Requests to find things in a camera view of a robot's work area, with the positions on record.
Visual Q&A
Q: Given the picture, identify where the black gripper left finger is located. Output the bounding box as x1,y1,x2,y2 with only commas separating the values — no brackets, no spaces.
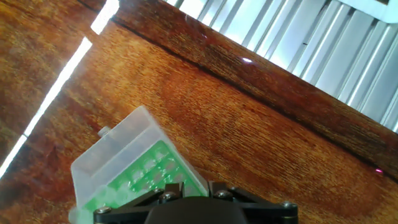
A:
92,182,185,224

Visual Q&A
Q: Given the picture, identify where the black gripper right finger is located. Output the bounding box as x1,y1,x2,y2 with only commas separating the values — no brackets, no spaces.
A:
208,181,299,224

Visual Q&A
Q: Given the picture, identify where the green clear pipette tip box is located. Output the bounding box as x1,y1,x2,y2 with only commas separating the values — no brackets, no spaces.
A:
68,105,210,224

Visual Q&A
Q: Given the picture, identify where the glossy brown wooden board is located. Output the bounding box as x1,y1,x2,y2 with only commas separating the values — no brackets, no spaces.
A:
0,0,398,224

